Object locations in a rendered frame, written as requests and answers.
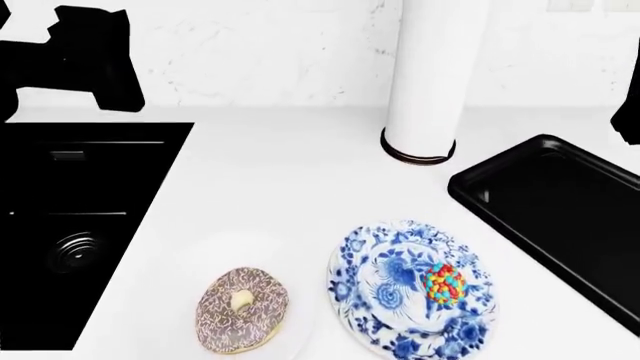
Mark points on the plain white plate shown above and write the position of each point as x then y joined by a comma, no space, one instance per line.
300,262

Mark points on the blue white floral plate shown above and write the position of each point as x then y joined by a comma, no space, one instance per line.
390,292

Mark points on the multicoloured candy ball dessert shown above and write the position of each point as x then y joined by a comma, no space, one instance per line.
446,282

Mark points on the black rectangular tray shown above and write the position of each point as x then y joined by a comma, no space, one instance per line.
560,202

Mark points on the white paper towel roll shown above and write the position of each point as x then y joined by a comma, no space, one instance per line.
432,75

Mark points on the chocolate sprinkled donut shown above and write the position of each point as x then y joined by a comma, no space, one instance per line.
220,318

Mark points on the black kitchen sink basin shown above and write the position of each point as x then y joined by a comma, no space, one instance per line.
100,180

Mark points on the round metal sink drain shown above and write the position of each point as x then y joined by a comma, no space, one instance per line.
74,252

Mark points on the black sink faucet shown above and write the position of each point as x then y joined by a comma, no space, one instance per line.
75,60

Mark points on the black object at counter edge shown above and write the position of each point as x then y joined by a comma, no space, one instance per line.
629,116

